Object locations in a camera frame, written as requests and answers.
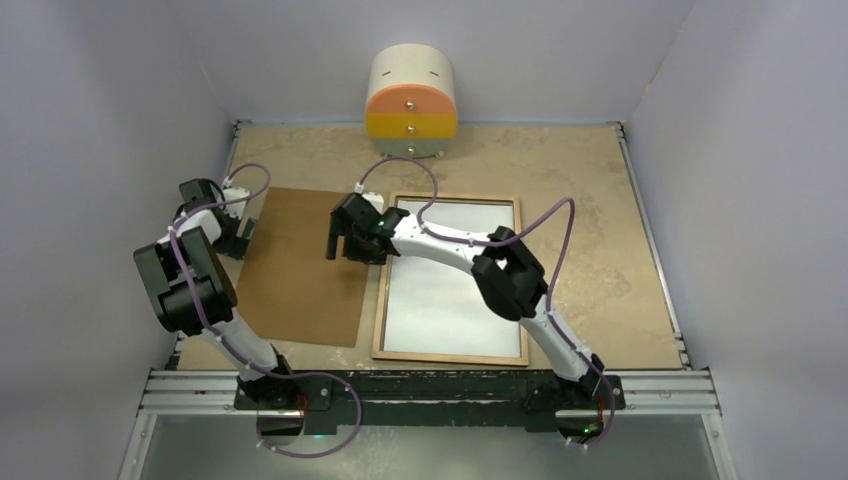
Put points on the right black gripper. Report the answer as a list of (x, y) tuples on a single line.
[(371, 256)]

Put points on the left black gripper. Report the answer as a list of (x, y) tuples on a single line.
[(234, 246)]

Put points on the brown hardboard backing board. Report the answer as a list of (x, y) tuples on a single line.
[(287, 289)]

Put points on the black wooden picture frame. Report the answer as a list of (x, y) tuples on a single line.
[(412, 202)]

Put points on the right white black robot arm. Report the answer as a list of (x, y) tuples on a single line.
[(510, 279)]

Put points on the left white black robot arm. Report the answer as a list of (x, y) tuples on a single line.
[(191, 293)]

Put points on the round three-drawer mini cabinet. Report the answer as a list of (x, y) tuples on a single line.
[(411, 108)]

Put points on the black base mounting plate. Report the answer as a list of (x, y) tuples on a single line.
[(536, 400)]

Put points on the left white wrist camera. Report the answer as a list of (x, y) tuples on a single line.
[(235, 199)]

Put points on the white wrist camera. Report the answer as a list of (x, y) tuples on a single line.
[(373, 197), (235, 199)]

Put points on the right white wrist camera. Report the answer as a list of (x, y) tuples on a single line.
[(373, 197)]

